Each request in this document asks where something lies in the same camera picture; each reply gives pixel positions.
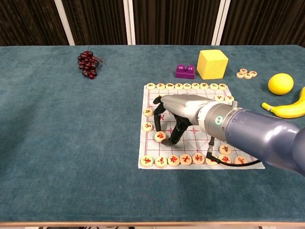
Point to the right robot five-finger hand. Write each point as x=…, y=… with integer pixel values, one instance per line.
x=183, y=107

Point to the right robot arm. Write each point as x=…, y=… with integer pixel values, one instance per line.
x=262, y=133

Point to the chinese chess board sheet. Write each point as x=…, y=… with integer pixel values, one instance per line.
x=152, y=150

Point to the purple toy building block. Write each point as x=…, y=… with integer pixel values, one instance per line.
x=184, y=72

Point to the yellow foam cube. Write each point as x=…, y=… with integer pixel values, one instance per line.
x=210, y=64

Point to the dark room divider panel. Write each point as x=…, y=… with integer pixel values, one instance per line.
x=174, y=21
x=28, y=21
x=95, y=21
x=262, y=21

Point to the yellow ball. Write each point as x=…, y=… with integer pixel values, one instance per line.
x=280, y=84

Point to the yellow banana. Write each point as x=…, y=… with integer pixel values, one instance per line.
x=286, y=112

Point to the dark red grape bunch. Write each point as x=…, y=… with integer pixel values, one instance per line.
x=87, y=64

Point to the teal table cloth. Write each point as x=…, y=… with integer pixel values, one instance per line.
x=71, y=143

